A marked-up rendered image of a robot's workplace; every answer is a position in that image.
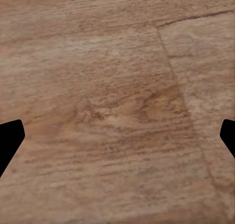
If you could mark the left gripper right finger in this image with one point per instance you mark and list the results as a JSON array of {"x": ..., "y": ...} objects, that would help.
[{"x": 227, "y": 134}]

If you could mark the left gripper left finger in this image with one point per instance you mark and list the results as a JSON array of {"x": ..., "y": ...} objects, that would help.
[{"x": 11, "y": 136}]

